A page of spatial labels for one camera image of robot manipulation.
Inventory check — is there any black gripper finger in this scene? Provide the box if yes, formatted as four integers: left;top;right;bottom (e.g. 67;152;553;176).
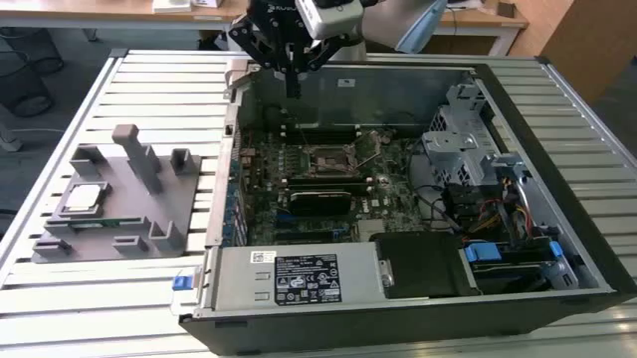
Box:
292;32;350;99
227;13;295;98

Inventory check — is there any wooden cabinet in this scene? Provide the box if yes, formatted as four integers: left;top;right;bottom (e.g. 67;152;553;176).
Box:
506;0;637;105

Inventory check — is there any CPU socket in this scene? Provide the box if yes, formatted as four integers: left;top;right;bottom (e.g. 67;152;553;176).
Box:
306;142;360;178

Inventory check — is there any black expansion slot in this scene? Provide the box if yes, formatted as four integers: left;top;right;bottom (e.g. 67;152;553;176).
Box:
274;230;340;242

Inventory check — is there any green RAM stick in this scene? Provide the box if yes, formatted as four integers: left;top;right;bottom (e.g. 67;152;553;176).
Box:
67;217;143;228

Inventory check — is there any blue disk carrier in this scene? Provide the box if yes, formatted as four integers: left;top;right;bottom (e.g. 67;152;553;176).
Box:
459;240;566;295

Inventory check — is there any black plastic shroud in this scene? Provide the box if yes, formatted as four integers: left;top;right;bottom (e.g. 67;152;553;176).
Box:
371;230;482;299

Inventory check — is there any grey parts rack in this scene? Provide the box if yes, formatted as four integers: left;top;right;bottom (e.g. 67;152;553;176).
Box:
29;124;204;265

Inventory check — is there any green motherboard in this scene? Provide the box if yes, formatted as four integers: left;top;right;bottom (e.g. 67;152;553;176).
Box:
232;126;428;247

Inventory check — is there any black graphics card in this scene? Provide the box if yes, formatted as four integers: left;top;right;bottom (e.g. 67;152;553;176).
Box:
287;190;352;217

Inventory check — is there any thin metal locking lever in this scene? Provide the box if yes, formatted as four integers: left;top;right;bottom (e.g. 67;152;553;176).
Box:
295;119;311;149

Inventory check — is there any wooden desk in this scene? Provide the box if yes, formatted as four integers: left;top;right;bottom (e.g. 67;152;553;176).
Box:
0;0;530;57

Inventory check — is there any silver CPU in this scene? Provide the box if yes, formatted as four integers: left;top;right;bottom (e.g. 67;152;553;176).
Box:
64;183;108;212

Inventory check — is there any black RAM slot bank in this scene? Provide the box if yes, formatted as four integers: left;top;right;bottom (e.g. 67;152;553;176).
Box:
286;175;372;195
279;122;363;145

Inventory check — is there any black mesh wastebasket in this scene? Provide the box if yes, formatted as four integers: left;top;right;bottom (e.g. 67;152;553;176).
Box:
6;28;65;75
0;50;55;119

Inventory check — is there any white furniture foot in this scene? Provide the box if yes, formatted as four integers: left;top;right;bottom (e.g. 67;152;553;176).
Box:
0;122;24;152

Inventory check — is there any silver drive cage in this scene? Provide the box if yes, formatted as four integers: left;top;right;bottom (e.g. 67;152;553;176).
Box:
420;84;529;187

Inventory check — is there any silver power supply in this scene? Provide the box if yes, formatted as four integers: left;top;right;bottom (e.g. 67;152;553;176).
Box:
196;242;394;313

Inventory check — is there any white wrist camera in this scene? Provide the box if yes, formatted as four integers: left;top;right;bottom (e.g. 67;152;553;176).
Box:
296;0;366;40

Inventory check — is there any silver heat sink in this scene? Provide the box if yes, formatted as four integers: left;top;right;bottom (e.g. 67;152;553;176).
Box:
358;219;387;239

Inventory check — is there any black PC case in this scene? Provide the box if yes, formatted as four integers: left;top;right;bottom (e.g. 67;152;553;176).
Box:
168;55;637;357

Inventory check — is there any metal socket cover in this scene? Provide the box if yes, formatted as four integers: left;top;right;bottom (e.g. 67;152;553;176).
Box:
344;128;396;169

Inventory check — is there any coloured power wire bundle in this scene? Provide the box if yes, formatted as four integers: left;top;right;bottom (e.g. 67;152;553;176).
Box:
459;178;537;239

